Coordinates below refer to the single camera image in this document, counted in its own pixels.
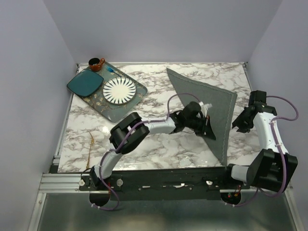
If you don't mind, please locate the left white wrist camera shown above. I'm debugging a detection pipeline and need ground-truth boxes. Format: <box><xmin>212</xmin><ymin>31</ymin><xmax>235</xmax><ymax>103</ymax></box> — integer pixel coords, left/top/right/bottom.
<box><xmin>199</xmin><ymin>102</ymin><xmax>212</xmax><ymax>117</ymax></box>

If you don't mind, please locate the aluminium frame rail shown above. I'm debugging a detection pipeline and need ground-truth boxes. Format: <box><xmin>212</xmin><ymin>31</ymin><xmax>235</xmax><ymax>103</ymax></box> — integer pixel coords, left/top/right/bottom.
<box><xmin>38</xmin><ymin>173</ymin><xmax>80</xmax><ymax>193</ymax></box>

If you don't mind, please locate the gold metal spoon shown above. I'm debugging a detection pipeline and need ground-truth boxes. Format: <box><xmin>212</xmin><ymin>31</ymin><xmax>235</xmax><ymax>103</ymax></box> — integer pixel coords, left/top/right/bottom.
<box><xmin>86</xmin><ymin>131</ymin><xmax>94</xmax><ymax>169</ymax></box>

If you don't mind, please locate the orange ceramic mug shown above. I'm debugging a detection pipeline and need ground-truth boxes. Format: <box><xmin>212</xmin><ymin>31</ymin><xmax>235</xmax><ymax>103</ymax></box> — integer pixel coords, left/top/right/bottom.
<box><xmin>88</xmin><ymin>58</ymin><xmax>105</xmax><ymax>72</ymax></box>

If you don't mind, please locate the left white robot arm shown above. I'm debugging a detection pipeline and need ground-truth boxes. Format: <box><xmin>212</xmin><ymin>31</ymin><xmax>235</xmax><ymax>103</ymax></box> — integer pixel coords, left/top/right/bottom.
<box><xmin>90</xmin><ymin>102</ymin><xmax>216</xmax><ymax>190</ymax></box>

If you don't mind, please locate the grey cloth napkin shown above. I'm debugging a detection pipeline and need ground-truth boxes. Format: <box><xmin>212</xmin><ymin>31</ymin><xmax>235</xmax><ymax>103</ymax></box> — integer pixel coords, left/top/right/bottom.
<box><xmin>167</xmin><ymin>68</ymin><xmax>237</xmax><ymax>165</ymax></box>

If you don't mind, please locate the teal square plate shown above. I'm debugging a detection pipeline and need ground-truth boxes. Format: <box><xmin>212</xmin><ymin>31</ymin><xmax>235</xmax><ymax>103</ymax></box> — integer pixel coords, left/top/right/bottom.
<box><xmin>66</xmin><ymin>69</ymin><xmax>104</xmax><ymax>97</ymax></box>

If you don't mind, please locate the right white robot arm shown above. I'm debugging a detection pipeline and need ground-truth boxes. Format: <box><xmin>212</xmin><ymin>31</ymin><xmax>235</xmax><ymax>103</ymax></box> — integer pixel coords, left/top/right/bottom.
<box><xmin>221</xmin><ymin>90</ymin><xmax>298</xmax><ymax>197</ymax></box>

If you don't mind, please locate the floral rectangular serving tray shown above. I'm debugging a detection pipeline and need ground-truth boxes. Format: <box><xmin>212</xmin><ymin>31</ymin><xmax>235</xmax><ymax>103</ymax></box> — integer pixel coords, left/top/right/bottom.
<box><xmin>81</xmin><ymin>62</ymin><xmax>148</xmax><ymax>123</ymax></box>

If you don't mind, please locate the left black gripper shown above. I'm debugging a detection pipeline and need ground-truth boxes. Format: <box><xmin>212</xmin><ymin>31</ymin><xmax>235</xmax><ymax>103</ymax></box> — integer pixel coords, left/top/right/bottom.
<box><xmin>184</xmin><ymin>114</ymin><xmax>215</xmax><ymax>139</ymax></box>

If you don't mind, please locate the white striped round plate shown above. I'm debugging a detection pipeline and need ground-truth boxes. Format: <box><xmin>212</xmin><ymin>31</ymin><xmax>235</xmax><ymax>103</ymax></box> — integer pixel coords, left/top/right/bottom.
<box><xmin>103</xmin><ymin>77</ymin><xmax>137</xmax><ymax>105</ymax></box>

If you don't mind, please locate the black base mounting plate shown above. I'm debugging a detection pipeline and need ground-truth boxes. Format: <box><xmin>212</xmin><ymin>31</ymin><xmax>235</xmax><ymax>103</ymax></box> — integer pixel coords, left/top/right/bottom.
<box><xmin>79</xmin><ymin>167</ymin><xmax>243</xmax><ymax>201</ymax></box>

